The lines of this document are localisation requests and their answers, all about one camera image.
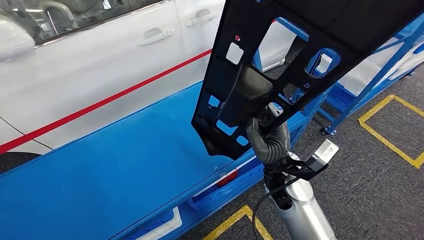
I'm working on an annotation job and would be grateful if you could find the blue metal shelf rack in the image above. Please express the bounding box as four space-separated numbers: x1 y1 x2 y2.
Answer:
0 14 342 240

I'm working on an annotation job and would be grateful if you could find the white car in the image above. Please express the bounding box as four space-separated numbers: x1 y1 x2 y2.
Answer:
0 0 297 175

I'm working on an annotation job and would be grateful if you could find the white car side mirror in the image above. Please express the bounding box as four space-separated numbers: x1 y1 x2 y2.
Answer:
0 18 36 62

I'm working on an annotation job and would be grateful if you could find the black camera cable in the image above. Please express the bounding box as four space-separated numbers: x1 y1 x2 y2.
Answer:
251 177 301 240

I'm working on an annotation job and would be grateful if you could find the red barrier belt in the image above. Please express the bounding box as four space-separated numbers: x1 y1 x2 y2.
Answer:
0 48 213 156

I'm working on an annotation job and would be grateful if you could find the white car door handle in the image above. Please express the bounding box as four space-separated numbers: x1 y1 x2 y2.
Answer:
136 28 175 47
184 8 221 28

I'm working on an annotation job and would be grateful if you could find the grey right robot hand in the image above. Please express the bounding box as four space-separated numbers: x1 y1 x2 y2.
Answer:
245 117 292 157

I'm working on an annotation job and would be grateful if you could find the yellow floor tape square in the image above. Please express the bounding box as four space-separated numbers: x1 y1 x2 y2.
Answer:
202 204 274 240

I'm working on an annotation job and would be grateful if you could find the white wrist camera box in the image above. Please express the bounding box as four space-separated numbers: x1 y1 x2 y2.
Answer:
304 139 340 171

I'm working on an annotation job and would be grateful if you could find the black plastic license plate frame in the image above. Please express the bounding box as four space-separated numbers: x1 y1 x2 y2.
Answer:
191 0 424 161

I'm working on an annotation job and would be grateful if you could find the blue plastic crate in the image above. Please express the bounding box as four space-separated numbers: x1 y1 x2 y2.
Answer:
125 210 175 240
187 162 266 211

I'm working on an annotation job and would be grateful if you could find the blue metal rack with casters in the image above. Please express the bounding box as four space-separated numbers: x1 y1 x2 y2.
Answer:
316 13 424 137

